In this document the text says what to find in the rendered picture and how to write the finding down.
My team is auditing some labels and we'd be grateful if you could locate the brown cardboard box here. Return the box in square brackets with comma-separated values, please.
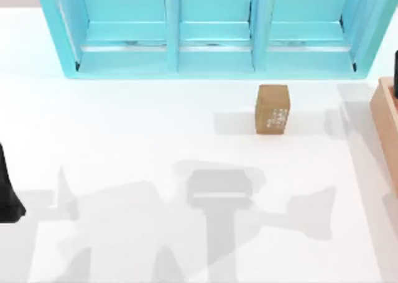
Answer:
[254, 84, 292, 136]

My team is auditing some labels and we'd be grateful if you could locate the light blue rack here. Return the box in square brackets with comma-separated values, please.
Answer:
[34, 0, 398, 81]

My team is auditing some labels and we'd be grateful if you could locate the salmon-coloured shallow box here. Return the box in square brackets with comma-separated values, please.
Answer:
[369, 77, 398, 189]

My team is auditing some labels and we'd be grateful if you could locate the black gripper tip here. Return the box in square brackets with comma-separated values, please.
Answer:
[0, 142, 27, 225]

